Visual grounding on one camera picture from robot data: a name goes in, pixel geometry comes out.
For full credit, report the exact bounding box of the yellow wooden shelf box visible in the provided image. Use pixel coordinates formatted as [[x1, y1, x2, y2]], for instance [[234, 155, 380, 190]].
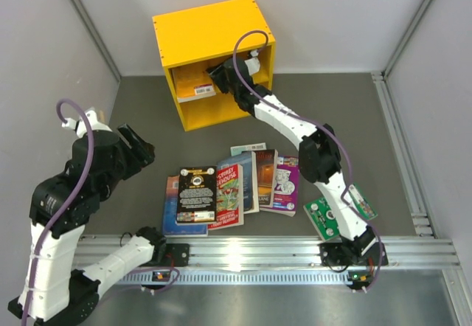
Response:
[[153, 0, 276, 131]]

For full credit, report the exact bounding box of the blue sunset cover book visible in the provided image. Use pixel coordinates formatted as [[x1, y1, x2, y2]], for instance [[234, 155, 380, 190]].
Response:
[[162, 176, 208, 237]]

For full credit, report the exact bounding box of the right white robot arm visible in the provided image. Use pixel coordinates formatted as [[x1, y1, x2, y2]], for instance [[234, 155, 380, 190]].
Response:
[[206, 56, 386, 271]]

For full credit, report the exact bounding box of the green cover book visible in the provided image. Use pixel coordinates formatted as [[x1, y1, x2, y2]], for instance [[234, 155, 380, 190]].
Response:
[[303, 184, 378, 241]]

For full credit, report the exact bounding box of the brown Edward Tulane book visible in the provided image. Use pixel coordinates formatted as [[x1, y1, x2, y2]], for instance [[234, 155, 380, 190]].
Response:
[[255, 149, 278, 210]]

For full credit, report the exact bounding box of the orange Roald Dahl book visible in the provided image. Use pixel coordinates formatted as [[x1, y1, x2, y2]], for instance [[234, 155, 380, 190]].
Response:
[[172, 64, 216, 103]]

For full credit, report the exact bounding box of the black cover book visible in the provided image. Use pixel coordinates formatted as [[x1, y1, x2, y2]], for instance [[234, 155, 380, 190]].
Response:
[[176, 166, 217, 225]]

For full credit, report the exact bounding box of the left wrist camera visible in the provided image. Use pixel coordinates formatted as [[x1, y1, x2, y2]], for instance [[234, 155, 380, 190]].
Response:
[[60, 108, 106, 137]]

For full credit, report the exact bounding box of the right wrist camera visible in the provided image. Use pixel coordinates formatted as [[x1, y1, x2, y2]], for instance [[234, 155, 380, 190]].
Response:
[[244, 49, 261, 76]]

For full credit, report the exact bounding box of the red treehouse book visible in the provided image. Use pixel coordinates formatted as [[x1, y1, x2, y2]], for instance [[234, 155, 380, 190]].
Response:
[[208, 164, 244, 231]]

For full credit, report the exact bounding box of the aluminium mounting rail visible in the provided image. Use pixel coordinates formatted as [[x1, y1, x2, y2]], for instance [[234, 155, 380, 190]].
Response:
[[73, 234, 462, 287]]

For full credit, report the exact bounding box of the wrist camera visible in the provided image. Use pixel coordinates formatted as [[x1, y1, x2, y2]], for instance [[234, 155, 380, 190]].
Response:
[[244, 49, 261, 76], [60, 108, 106, 137]]

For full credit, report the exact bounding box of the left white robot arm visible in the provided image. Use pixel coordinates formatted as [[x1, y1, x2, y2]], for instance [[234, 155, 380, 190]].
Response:
[[8, 124, 167, 325]]

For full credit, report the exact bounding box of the light teal cover book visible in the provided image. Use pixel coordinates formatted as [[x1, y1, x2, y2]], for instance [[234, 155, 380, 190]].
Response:
[[230, 142, 267, 156]]

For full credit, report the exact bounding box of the purple cartoon cover book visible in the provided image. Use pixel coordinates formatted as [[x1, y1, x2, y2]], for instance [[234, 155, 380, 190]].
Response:
[[261, 156, 299, 217]]

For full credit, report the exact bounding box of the dark blue cover book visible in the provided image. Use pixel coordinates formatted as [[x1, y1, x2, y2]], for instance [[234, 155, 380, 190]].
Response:
[[217, 150, 259, 215]]

